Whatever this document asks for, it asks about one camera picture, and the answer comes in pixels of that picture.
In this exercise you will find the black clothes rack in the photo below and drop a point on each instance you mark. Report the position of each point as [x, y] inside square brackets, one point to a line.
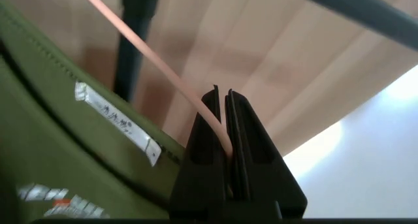
[134, 38]

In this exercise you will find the pink clothes hanger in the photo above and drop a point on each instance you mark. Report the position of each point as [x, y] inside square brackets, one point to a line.
[156, 59]

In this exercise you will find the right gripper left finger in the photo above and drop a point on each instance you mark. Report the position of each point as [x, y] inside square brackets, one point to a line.
[196, 191]

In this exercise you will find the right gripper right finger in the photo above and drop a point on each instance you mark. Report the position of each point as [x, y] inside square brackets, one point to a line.
[267, 191]

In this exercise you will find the green long-sleeved shirt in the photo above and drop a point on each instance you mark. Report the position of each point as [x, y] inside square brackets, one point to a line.
[49, 136]

